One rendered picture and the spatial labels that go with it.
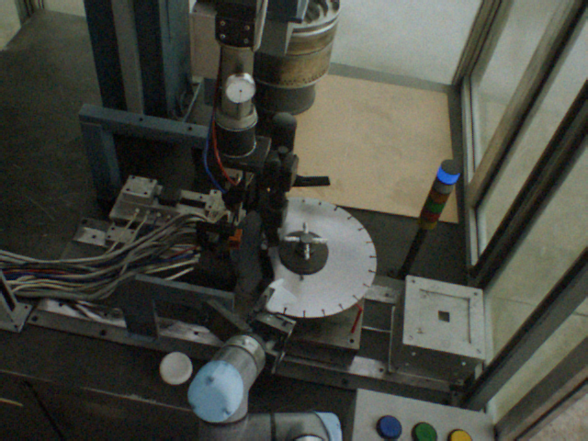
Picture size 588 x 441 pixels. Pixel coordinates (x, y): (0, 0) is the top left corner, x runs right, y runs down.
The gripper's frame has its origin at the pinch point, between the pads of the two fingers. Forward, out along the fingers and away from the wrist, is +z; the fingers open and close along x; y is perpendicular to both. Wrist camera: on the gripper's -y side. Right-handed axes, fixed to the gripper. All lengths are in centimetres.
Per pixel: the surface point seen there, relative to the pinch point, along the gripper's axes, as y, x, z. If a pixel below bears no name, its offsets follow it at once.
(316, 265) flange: 4.5, 6.3, 14.6
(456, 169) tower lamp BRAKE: 24.8, 35.2, 21.8
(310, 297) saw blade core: 6.1, 1.3, 8.8
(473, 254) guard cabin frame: 39, 11, 52
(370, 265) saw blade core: 15.3, 9.0, 20.3
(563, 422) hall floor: 100, -49, 104
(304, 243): 0.7, 10.3, 13.3
